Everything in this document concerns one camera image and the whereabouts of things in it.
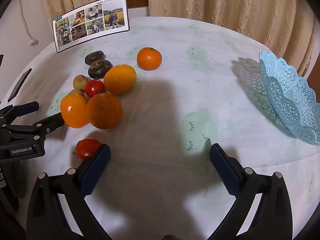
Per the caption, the small round tangerine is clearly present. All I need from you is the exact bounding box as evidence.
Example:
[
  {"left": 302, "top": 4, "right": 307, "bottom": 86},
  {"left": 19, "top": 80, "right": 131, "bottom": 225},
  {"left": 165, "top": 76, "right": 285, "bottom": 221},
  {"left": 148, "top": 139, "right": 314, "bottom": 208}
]
[{"left": 137, "top": 47, "right": 162, "bottom": 70}]

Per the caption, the white power plug cable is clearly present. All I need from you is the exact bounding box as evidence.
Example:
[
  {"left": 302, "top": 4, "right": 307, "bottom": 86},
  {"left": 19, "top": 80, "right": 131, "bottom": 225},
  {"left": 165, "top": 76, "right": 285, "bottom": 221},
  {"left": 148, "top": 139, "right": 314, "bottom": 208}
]
[{"left": 17, "top": 0, "right": 39, "bottom": 47}]

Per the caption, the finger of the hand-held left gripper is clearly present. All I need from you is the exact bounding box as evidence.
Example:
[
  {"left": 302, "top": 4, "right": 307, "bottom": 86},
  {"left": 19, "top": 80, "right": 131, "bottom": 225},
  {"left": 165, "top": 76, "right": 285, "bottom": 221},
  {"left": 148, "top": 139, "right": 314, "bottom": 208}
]
[
  {"left": 0, "top": 101, "right": 40, "bottom": 125},
  {"left": 5, "top": 112, "right": 65, "bottom": 143}
]

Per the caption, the black phone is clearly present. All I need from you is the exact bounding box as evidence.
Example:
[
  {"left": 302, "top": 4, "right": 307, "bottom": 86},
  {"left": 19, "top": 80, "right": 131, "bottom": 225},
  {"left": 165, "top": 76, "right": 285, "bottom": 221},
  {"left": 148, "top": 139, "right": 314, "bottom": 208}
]
[{"left": 7, "top": 68, "right": 32, "bottom": 102}]

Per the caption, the smooth oval orange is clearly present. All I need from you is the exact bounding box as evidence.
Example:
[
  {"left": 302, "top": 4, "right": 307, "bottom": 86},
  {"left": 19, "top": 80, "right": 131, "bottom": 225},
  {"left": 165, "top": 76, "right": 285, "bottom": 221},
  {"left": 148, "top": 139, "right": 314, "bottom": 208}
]
[
  {"left": 104, "top": 64, "right": 137, "bottom": 95},
  {"left": 60, "top": 94, "right": 90, "bottom": 129}
]

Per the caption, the photo desk calendar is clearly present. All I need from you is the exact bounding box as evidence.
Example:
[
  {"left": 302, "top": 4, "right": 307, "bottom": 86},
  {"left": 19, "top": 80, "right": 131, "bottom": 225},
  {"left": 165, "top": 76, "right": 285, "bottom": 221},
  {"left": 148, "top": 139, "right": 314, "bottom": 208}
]
[{"left": 52, "top": 0, "right": 130, "bottom": 53}]

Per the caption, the large rough round orange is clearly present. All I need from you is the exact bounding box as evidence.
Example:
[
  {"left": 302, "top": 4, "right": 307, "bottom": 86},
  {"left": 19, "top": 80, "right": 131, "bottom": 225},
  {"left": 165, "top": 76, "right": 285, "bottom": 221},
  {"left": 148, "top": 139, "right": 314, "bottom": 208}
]
[{"left": 86, "top": 93, "right": 123, "bottom": 130}]

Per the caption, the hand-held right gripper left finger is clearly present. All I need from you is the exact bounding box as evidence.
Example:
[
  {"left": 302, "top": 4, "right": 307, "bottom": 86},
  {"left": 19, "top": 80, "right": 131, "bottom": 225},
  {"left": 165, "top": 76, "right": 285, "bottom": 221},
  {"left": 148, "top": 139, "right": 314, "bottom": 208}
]
[{"left": 26, "top": 144, "right": 113, "bottom": 240}]

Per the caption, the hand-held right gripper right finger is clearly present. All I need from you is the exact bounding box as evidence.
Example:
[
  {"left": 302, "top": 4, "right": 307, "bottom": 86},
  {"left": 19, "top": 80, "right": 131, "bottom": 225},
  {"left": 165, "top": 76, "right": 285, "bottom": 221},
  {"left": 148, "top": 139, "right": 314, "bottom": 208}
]
[{"left": 209, "top": 143, "right": 293, "bottom": 240}]

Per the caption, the dark brown passion fruit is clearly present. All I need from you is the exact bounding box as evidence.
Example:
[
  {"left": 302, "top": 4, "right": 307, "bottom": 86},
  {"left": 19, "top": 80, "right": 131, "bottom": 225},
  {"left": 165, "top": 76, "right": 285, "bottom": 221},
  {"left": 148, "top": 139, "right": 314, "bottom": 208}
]
[
  {"left": 84, "top": 51, "right": 105, "bottom": 65},
  {"left": 88, "top": 59, "right": 113, "bottom": 79}
]

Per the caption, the small red tomato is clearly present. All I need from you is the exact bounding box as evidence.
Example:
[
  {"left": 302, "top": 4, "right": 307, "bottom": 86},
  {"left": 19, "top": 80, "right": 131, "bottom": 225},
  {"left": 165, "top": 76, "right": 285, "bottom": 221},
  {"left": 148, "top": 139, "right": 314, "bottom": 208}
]
[
  {"left": 85, "top": 79, "right": 106, "bottom": 98},
  {"left": 73, "top": 138, "right": 103, "bottom": 162}
]

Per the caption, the light blue plastic basket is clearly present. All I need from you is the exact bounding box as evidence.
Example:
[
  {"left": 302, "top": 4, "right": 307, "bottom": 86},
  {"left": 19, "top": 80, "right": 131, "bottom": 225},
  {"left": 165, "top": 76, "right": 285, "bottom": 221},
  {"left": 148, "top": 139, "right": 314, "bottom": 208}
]
[{"left": 259, "top": 50, "right": 320, "bottom": 146}]

